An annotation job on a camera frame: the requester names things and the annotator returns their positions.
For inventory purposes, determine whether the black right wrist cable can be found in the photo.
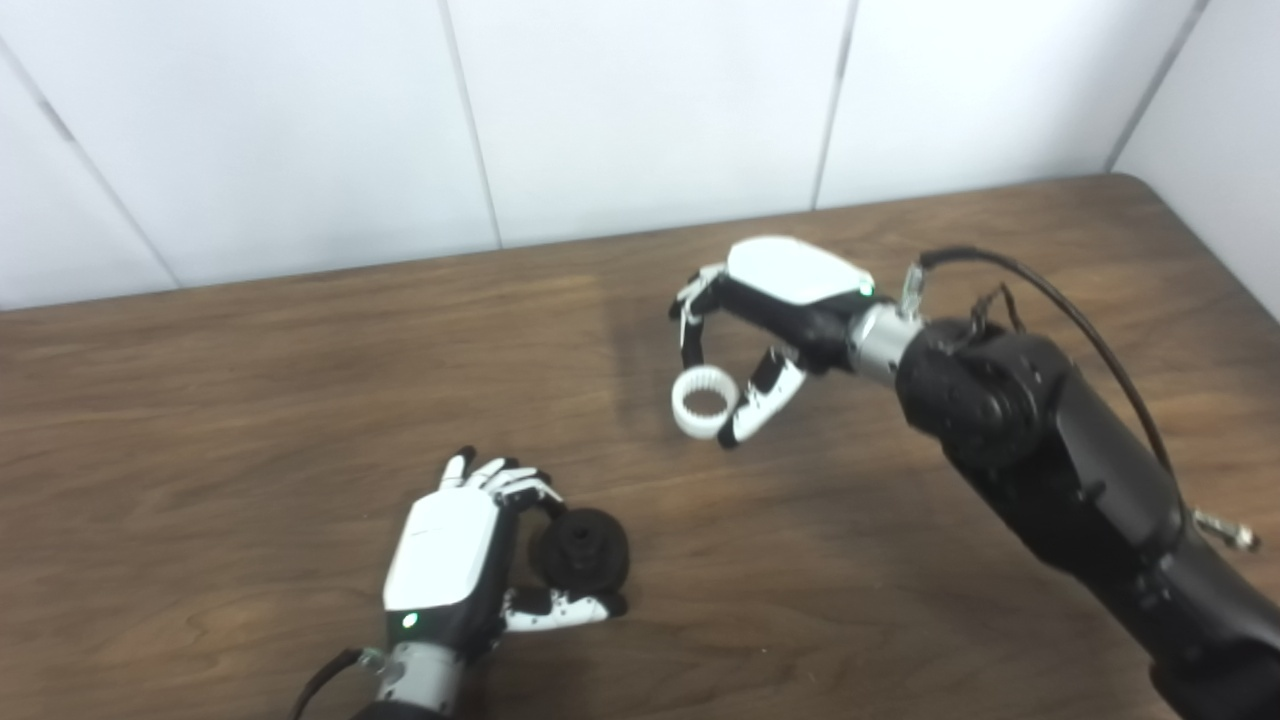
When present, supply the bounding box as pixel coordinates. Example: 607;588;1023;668
900;246;1261;553

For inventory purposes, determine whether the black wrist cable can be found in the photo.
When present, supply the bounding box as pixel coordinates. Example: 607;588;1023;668
900;246;1261;553
290;648;386;720

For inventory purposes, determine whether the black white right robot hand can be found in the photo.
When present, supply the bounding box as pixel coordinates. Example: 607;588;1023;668
668;236;879;450

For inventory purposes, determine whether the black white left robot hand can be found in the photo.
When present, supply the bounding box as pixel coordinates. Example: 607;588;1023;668
383;446;629;651

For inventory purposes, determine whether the white toothed ring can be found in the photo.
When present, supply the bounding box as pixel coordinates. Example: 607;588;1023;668
671;366;741;441

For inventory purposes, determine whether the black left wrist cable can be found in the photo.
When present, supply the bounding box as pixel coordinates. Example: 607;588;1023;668
290;648;386;720

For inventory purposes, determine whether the round black part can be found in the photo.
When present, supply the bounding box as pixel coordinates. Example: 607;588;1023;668
528;507;631;595

